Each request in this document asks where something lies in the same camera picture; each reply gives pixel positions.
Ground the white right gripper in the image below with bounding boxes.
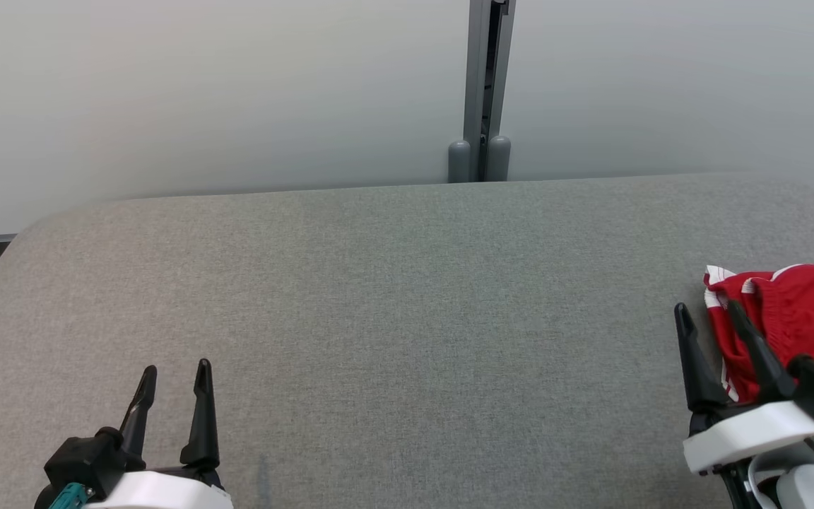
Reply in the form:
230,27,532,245
674,300,814,475

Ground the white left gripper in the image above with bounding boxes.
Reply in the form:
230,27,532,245
85,358,235,509

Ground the teal left camera connector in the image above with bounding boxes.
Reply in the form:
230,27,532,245
47,483,91,509

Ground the grey metal partition post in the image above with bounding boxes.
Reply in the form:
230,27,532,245
447,0,517,184

